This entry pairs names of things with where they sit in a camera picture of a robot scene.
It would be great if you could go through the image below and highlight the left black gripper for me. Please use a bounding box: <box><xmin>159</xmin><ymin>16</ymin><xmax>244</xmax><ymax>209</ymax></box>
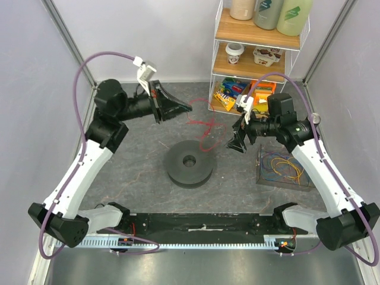
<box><xmin>117</xmin><ymin>80</ymin><xmax>193</xmax><ymax>125</ymax></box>

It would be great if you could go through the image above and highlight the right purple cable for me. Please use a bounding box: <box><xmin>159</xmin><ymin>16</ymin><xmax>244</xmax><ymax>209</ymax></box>
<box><xmin>246</xmin><ymin>72</ymin><xmax>380</xmax><ymax>267</ymax></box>

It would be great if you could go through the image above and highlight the purple cable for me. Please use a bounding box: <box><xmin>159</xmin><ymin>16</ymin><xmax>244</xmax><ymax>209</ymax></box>
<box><xmin>39</xmin><ymin>51</ymin><xmax>160</xmax><ymax>260</ymax></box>
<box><xmin>246</xmin><ymin>72</ymin><xmax>380</xmax><ymax>267</ymax></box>

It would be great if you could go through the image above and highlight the yellow candy bag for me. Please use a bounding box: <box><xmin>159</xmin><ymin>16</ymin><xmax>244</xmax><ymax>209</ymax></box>
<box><xmin>213</xmin><ymin>89</ymin><xmax>236</xmax><ymax>112</ymax></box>

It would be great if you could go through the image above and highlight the red wire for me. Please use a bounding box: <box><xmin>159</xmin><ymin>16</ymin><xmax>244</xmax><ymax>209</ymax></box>
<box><xmin>185</xmin><ymin>99</ymin><xmax>227</xmax><ymax>152</ymax></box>

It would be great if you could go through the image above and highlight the black cable spool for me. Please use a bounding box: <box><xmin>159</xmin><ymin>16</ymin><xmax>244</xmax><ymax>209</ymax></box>
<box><xmin>164</xmin><ymin>140</ymin><xmax>216</xmax><ymax>189</ymax></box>

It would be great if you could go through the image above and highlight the grey green bottle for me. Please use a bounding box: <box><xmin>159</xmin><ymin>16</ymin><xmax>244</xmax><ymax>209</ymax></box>
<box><xmin>254</xmin><ymin>0</ymin><xmax>284</xmax><ymax>30</ymax></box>

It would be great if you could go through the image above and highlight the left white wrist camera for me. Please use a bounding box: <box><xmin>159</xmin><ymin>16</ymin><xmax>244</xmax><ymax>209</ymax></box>
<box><xmin>133</xmin><ymin>56</ymin><xmax>157</xmax><ymax>95</ymax></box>

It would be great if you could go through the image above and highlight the white wire wooden shelf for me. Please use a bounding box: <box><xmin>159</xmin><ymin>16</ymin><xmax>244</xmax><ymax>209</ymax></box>
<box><xmin>208</xmin><ymin>1</ymin><xmax>311</xmax><ymax>115</ymax></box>

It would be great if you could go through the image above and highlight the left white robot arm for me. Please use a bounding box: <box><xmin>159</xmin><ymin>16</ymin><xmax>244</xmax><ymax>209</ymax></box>
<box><xmin>28</xmin><ymin>79</ymin><xmax>192</xmax><ymax>248</ymax></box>

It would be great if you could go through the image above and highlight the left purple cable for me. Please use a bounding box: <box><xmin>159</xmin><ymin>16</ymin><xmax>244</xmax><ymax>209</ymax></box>
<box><xmin>39</xmin><ymin>51</ymin><xmax>160</xmax><ymax>260</ymax></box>

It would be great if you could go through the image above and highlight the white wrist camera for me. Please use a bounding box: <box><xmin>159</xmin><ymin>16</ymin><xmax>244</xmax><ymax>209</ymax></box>
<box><xmin>133</xmin><ymin>56</ymin><xmax>157</xmax><ymax>95</ymax></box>
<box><xmin>235</xmin><ymin>95</ymin><xmax>254</xmax><ymax>124</ymax></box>

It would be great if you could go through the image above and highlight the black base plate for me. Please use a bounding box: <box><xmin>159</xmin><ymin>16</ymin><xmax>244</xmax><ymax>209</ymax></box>
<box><xmin>116</xmin><ymin>213</ymin><xmax>301</xmax><ymax>244</ymax></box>

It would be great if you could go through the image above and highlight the white paper cup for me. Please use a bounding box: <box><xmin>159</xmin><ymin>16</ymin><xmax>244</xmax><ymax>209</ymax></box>
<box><xmin>225</xmin><ymin>42</ymin><xmax>245</xmax><ymax>64</ymax></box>

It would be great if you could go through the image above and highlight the blue green snack box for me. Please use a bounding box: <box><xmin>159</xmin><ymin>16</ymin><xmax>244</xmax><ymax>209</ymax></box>
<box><xmin>220</xmin><ymin>77</ymin><xmax>249</xmax><ymax>99</ymax></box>

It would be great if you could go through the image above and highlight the white chocolate dessert tub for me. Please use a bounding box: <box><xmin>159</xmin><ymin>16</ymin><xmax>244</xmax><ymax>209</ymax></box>
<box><xmin>253</xmin><ymin>46</ymin><xmax>284</xmax><ymax>67</ymax></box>

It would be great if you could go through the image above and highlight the black yellow drink can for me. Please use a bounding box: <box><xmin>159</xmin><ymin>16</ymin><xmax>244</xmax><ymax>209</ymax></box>
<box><xmin>308</xmin><ymin>113</ymin><xmax>321</xmax><ymax>126</ymax></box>

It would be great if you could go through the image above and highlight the orange yellow snack box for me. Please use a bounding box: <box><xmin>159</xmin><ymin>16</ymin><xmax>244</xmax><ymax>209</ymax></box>
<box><xmin>251</xmin><ymin>81</ymin><xmax>277</xmax><ymax>115</ymax></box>

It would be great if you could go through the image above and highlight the beige bottle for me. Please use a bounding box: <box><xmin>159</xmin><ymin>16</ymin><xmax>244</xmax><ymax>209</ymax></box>
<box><xmin>230</xmin><ymin>0</ymin><xmax>256</xmax><ymax>21</ymax></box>

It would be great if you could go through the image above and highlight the light green bottle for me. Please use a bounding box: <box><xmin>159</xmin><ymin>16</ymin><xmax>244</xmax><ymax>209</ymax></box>
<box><xmin>277</xmin><ymin>0</ymin><xmax>313</xmax><ymax>36</ymax></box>

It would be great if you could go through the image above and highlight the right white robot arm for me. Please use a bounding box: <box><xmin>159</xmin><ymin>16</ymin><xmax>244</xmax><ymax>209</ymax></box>
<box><xmin>227</xmin><ymin>93</ymin><xmax>379</xmax><ymax>251</ymax></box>

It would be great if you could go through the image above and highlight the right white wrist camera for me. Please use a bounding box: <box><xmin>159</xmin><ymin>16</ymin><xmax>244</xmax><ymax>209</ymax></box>
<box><xmin>235</xmin><ymin>95</ymin><xmax>254</xmax><ymax>124</ymax></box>

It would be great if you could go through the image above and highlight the clear box of wires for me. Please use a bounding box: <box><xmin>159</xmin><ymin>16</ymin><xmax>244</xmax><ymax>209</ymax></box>
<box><xmin>256</xmin><ymin>144</ymin><xmax>315</xmax><ymax>192</ymax></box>

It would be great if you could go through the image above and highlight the grey slotted cable duct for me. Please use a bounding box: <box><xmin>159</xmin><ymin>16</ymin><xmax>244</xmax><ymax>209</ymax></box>
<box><xmin>56</xmin><ymin>234</ymin><xmax>312</xmax><ymax>251</ymax></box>

